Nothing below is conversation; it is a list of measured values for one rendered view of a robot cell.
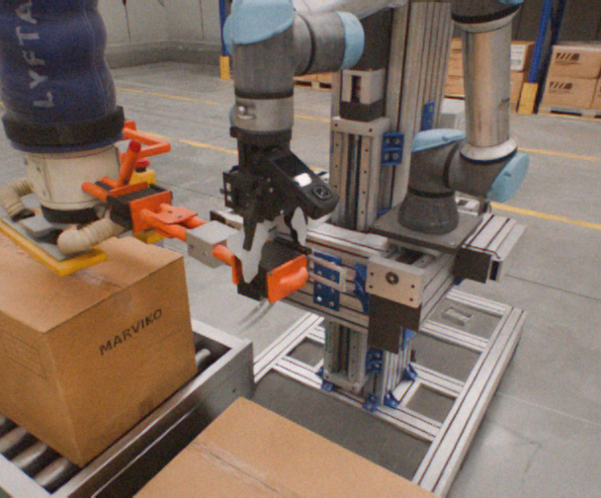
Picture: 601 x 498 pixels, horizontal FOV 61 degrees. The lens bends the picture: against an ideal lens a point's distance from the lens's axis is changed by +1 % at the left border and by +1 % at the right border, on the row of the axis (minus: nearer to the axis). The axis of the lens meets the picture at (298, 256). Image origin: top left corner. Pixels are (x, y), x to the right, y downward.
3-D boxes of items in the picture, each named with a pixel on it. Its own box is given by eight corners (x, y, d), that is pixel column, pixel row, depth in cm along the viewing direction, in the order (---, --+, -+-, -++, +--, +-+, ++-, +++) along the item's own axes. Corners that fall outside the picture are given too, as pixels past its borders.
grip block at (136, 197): (108, 221, 97) (102, 192, 94) (153, 207, 103) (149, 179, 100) (131, 234, 92) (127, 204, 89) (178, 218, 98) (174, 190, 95)
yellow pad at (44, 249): (-9, 226, 118) (-15, 207, 116) (36, 214, 124) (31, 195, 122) (59, 279, 98) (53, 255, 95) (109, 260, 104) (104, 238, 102)
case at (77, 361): (-50, 377, 151) (-100, 257, 132) (69, 312, 181) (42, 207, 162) (82, 469, 122) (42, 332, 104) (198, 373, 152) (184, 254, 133)
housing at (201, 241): (185, 256, 84) (183, 231, 82) (217, 242, 89) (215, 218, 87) (212, 270, 80) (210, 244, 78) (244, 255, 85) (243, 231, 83)
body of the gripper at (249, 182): (262, 197, 78) (259, 118, 73) (302, 212, 73) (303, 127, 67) (222, 210, 73) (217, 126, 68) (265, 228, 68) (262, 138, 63)
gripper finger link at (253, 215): (256, 249, 72) (274, 191, 71) (265, 253, 71) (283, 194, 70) (232, 246, 69) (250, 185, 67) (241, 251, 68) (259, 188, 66)
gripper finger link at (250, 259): (227, 271, 75) (244, 211, 74) (254, 286, 72) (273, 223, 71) (212, 270, 73) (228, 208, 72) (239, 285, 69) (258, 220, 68)
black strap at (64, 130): (-12, 130, 106) (-18, 111, 104) (95, 113, 121) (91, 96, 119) (36, 153, 92) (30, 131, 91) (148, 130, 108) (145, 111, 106)
